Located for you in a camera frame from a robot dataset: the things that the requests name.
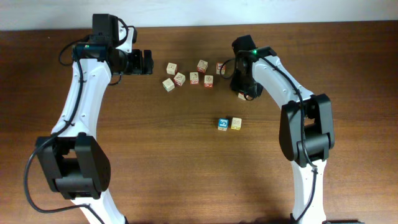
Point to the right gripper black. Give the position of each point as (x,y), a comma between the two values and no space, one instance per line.
(234,85)

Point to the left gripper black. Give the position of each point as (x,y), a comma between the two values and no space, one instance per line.
(137,68)

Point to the wooden block red letter U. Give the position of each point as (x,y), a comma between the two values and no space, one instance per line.
(241,96)

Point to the wooden block red Y side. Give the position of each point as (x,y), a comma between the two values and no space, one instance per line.
(208,81)

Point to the wooden block yellow print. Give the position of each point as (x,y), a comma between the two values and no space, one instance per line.
(236,123)

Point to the wooden block blue number 5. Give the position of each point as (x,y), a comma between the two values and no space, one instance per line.
(223,124)

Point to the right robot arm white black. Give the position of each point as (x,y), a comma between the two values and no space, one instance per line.
(306,132)

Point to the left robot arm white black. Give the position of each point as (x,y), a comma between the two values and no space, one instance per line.
(73,162)

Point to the wooden block red letter A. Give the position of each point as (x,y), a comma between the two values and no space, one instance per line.
(220,68)

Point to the plain wooden block far left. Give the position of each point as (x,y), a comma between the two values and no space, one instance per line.
(172,68)

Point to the wooden block green V side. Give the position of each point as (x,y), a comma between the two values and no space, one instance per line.
(168,84)

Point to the wooden block red upper centre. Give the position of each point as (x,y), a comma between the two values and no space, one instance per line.
(202,66)

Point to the wooden block red side tilted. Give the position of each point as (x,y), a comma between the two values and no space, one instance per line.
(179,79)

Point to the wooden block red bottom centre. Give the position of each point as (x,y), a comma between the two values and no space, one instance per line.
(194,78)

